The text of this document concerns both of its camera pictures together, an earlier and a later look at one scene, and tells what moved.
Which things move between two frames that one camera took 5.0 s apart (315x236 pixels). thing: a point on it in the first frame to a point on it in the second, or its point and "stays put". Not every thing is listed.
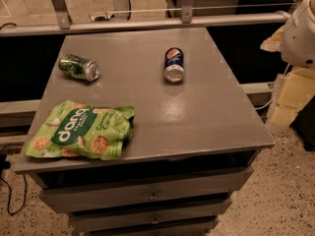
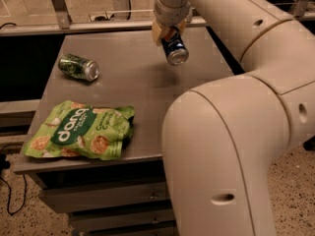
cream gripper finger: x=274 y=43 to x=168 y=16
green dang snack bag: x=80 y=130 stays put
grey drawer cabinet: x=195 y=143 stays put
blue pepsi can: x=174 y=68 to x=174 y=46
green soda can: x=79 y=67 stays put
